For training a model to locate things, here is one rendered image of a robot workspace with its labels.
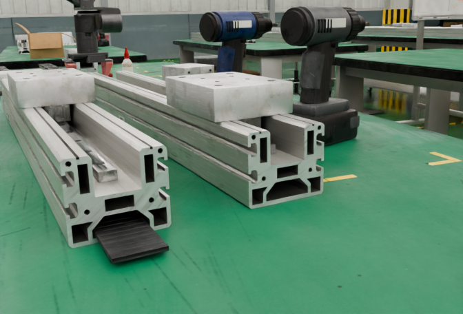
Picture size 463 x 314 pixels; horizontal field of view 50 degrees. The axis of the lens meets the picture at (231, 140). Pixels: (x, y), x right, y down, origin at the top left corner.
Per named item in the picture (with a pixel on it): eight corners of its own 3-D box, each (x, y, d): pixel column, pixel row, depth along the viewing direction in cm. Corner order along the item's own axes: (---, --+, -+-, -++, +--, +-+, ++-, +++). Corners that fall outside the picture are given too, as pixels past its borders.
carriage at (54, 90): (11, 111, 86) (6, 71, 84) (77, 105, 91) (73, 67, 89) (21, 127, 72) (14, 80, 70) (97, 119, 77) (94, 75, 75)
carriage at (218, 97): (167, 123, 73) (165, 76, 71) (234, 115, 78) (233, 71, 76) (215, 145, 59) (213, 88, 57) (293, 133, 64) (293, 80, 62)
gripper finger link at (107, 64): (115, 87, 142) (112, 54, 140) (89, 89, 139) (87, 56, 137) (109, 85, 148) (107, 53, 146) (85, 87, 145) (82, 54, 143)
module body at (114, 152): (5, 116, 115) (1, 78, 113) (51, 111, 120) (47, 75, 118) (69, 248, 46) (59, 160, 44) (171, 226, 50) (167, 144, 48)
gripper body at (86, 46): (109, 58, 140) (107, 32, 138) (71, 61, 136) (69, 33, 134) (103, 58, 146) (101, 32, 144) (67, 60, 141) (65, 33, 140)
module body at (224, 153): (89, 107, 124) (85, 73, 122) (128, 103, 128) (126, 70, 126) (249, 209, 54) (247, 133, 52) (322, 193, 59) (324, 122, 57)
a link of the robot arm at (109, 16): (71, -10, 139) (78, -13, 132) (112, -10, 145) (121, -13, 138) (75, 34, 142) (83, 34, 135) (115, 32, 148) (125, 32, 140)
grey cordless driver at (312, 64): (273, 144, 83) (273, 7, 78) (346, 125, 95) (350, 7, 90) (309, 152, 77) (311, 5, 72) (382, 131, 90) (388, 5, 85)
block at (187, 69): (155, 104, 126) (153, 66, 124) (191, 99, 133) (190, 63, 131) (178, 109, 118) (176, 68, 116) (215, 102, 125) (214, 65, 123)
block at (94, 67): (67, 71, 218) (65, 49, 216) (93, 70, 223) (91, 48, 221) (71, 74, 210) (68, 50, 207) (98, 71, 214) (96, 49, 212)
